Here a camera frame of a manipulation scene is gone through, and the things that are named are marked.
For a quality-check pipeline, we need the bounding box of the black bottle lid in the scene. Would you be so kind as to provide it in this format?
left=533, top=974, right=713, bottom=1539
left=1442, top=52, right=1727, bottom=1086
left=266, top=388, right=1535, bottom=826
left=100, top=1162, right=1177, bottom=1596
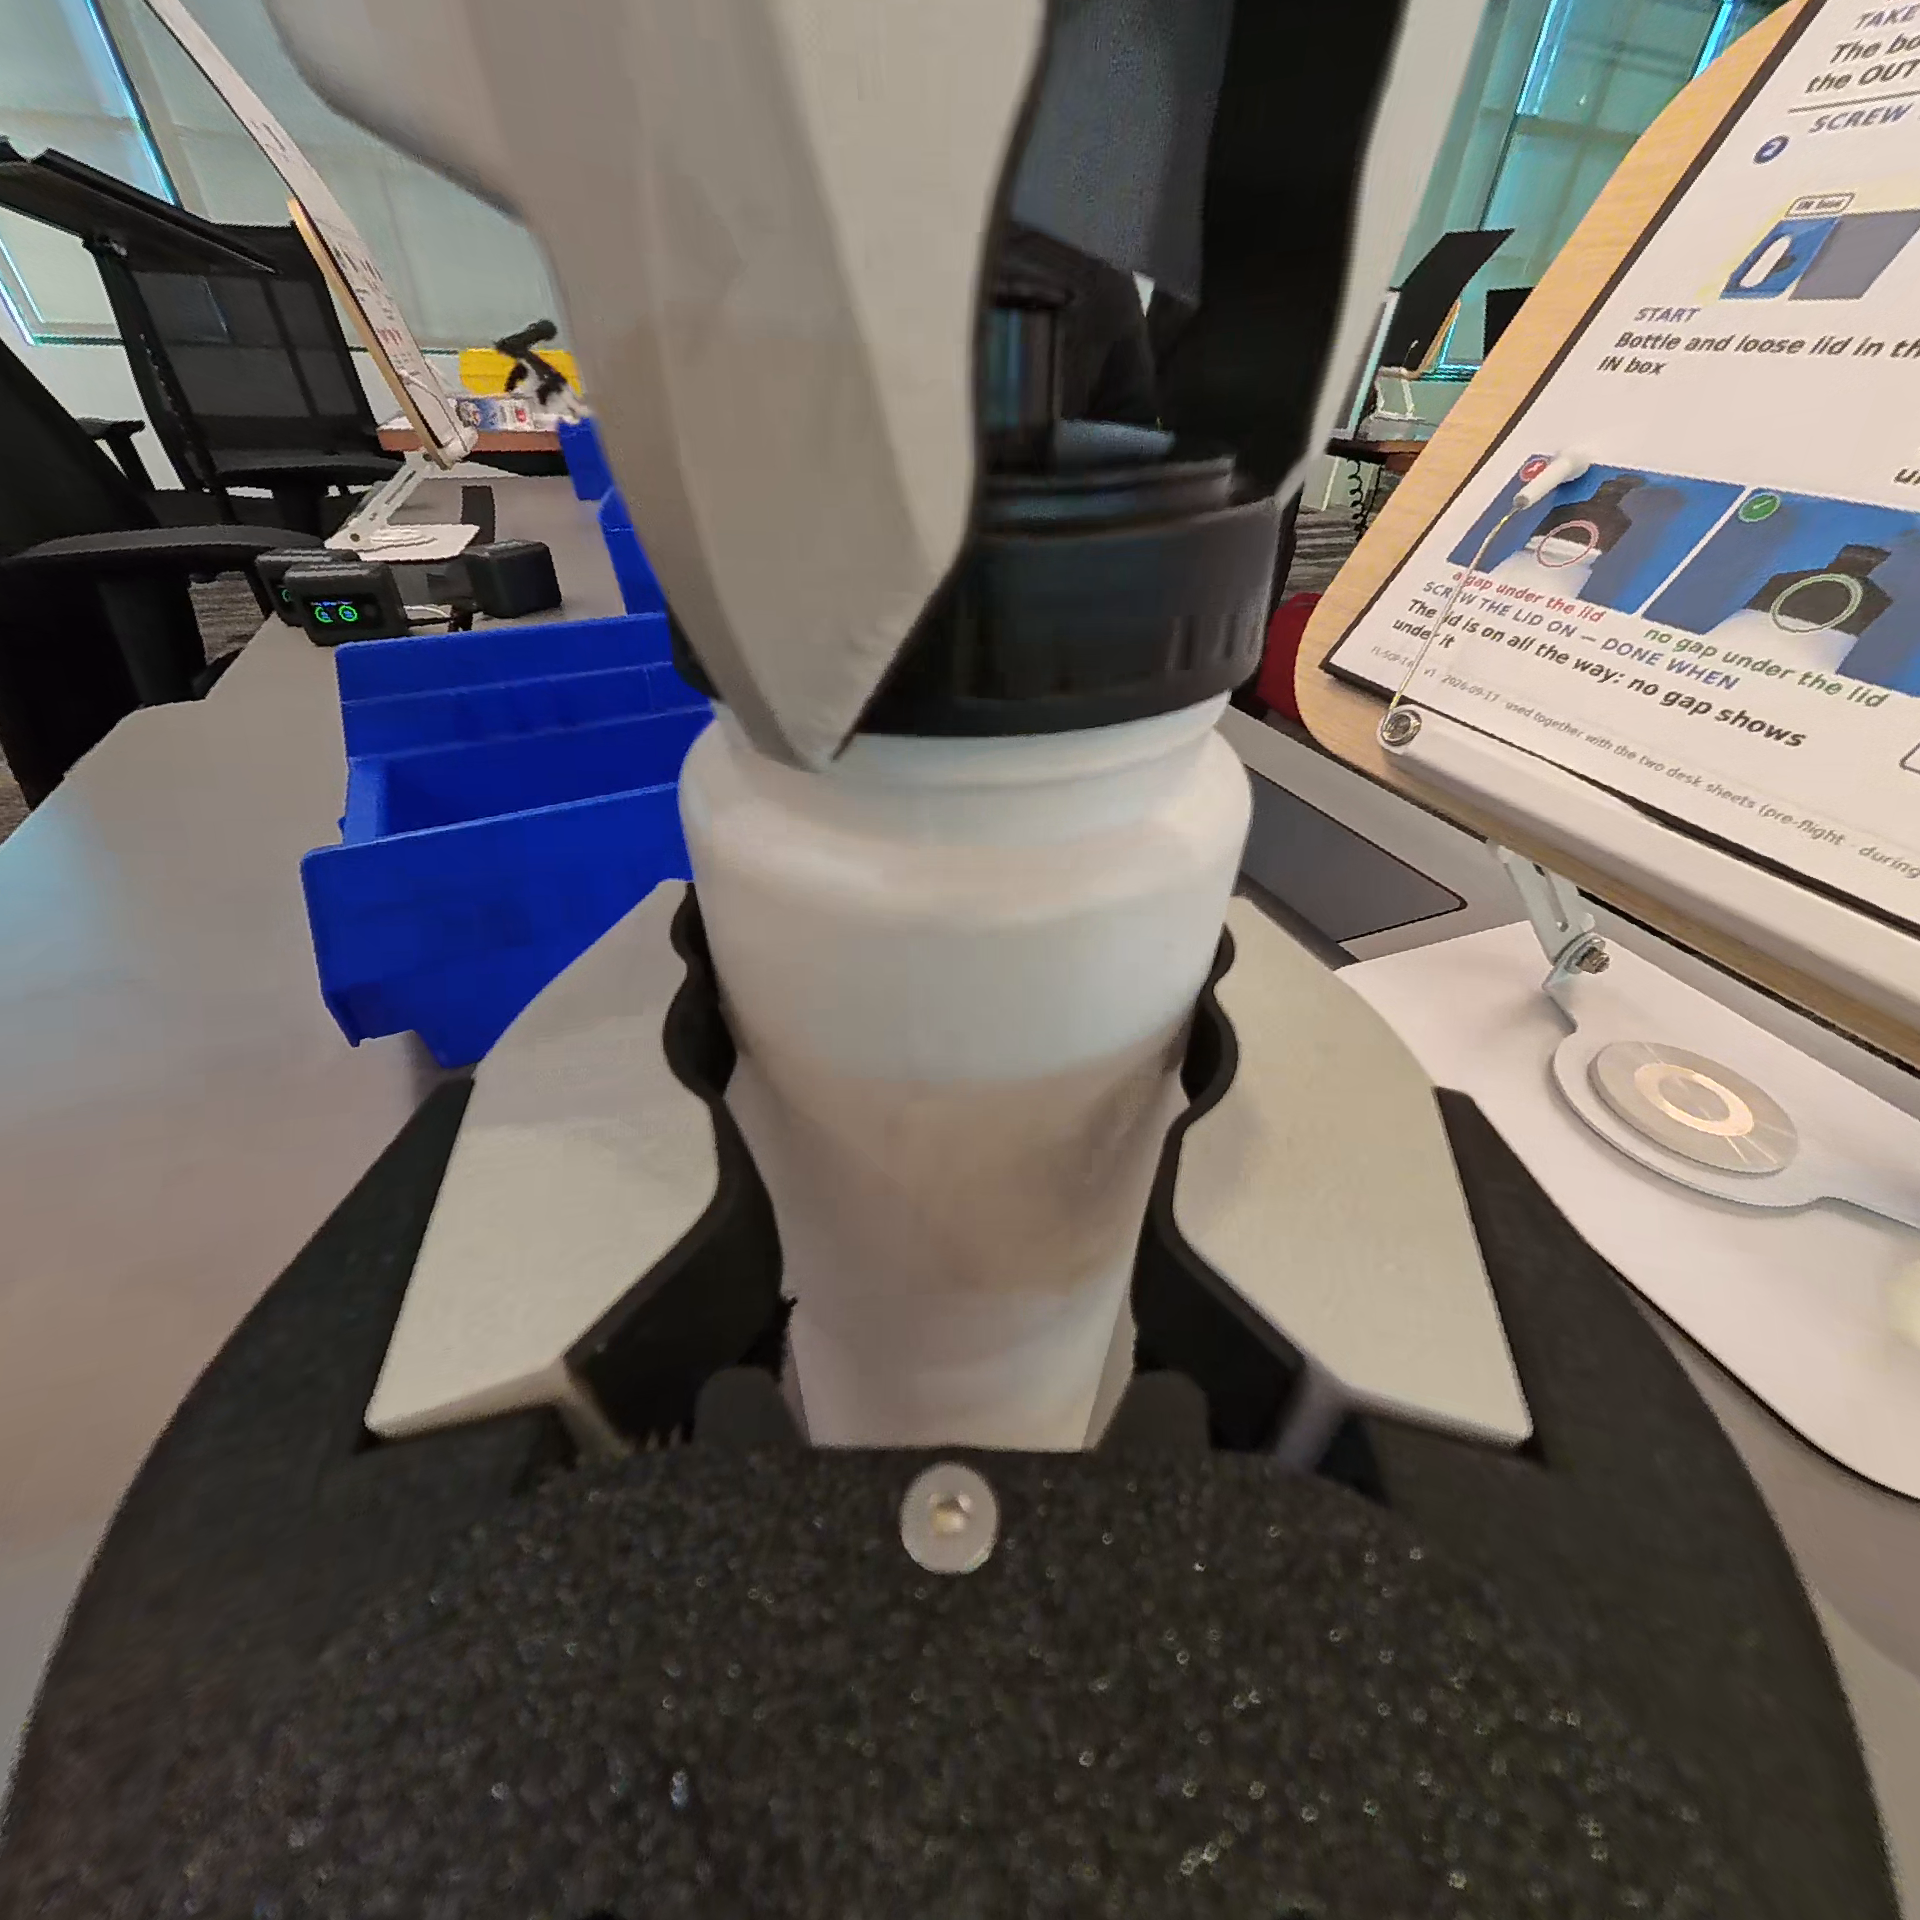
left=667, top=451, right=1279, bottom=740

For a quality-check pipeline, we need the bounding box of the blue plastic bin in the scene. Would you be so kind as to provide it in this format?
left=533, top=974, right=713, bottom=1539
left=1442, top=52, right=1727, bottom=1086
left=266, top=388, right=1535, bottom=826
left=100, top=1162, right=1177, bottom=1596
left=299, top=613, right=719, bottom=1070
left=557, top=411, right=671, bottom=617

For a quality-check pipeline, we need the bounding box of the white plastic bottle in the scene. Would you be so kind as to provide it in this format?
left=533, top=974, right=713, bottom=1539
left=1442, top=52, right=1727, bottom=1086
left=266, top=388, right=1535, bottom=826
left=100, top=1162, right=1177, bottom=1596
left=679, top=682, right=1254, bottom=1449

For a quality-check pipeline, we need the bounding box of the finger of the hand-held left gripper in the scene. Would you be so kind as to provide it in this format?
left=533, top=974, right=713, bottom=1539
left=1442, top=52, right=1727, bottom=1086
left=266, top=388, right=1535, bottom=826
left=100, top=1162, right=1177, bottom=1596
left=262, top=0, right=1051, bottom=770
left=1181, top=0, right=1481, bottom=515

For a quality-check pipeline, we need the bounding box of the black mesh office chair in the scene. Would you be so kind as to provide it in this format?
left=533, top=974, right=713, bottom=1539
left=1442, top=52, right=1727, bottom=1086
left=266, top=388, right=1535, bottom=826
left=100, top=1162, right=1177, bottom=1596
left=0, top=141, right=399, bottom=798

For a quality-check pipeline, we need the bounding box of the black background document stand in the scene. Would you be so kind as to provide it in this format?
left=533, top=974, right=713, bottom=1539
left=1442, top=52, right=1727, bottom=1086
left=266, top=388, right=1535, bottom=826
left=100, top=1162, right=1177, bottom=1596
left=1371, top=228, right=1518, bottom=425

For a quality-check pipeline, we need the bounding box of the printed instruction sheet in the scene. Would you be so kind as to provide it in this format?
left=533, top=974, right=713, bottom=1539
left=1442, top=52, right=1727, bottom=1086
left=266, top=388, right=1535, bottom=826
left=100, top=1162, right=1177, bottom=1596
left=1318, top=0, right=1920, bottom=940

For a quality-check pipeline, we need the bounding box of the small black box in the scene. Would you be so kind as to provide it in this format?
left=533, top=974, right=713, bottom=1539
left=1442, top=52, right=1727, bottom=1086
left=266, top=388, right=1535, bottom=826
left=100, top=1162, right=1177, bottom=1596
left=451, top=540, right=565, bottom=619

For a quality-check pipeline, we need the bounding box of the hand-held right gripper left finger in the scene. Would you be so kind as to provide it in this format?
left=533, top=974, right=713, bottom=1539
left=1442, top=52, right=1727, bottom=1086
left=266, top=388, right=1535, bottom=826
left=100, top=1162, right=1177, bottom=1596
left=364, top=882, right=788, bottom=1454

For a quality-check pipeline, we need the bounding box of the black charger with green lights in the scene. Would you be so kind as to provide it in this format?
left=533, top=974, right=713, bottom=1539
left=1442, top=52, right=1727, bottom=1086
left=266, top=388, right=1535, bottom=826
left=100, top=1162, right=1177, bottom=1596
left=257, top=546, right=410, bottom=648

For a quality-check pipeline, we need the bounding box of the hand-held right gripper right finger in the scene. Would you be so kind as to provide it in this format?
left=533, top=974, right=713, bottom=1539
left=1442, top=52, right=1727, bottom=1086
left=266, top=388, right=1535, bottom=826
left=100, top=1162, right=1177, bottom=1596
left=1137, top=897, right=1535, bottom=1469

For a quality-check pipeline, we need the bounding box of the dark desk cable flap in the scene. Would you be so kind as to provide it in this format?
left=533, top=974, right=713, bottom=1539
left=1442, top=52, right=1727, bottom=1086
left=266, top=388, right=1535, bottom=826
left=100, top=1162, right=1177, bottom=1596
left=1229, top=750, right=1469, bottom=946

